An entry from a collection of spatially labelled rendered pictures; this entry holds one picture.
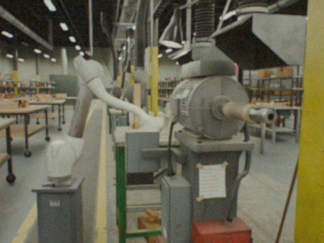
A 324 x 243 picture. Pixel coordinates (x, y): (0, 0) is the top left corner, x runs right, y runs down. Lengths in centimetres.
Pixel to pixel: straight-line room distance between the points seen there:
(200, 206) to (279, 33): 72
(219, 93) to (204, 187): 38
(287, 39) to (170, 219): 81
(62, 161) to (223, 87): 122
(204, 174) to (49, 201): 114
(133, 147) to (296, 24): 86
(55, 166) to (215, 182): 112
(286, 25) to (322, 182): 133
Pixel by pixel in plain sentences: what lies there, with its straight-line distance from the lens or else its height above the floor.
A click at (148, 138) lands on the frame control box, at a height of 109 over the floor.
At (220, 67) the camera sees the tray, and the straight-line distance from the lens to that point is 124.
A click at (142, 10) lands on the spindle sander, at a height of 232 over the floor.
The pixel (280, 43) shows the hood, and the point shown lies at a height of 146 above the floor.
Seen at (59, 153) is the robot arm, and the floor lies 91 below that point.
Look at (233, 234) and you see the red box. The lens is 123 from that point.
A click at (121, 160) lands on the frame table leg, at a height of 79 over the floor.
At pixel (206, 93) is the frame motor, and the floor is 131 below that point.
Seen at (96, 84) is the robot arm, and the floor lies 135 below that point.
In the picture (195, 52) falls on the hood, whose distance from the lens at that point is 154.
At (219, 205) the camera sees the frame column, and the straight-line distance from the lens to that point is 130.
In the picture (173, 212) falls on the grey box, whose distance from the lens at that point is 128.
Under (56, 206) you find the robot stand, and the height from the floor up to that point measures 58.
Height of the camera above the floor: 132
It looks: 7 degrees down
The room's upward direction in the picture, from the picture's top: straight up
